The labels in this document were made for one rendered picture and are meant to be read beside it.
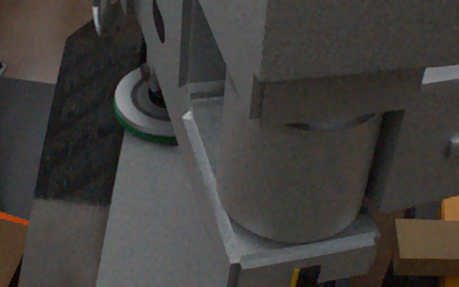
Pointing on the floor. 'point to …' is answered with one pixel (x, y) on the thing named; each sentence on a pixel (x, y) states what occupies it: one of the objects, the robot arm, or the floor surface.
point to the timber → (1, 255)
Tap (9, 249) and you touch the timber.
